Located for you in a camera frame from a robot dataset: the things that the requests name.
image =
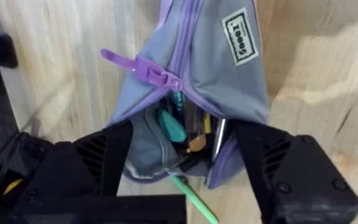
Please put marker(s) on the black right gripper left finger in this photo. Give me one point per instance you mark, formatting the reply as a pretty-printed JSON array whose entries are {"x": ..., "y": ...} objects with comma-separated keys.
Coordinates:
[{"x": 73, "y": 168}]

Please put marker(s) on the green pen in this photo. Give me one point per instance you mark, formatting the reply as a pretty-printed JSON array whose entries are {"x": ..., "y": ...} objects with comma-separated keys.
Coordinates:
[{"x": 194, "y": 197}]

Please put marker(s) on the grey bag with purple zip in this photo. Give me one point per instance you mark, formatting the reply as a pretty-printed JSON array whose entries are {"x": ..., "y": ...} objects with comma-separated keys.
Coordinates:
[{"x": 216, "y": 71}]

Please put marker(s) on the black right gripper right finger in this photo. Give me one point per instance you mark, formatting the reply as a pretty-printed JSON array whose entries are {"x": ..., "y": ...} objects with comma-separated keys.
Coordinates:
[{"x": 303, "y": 180}]

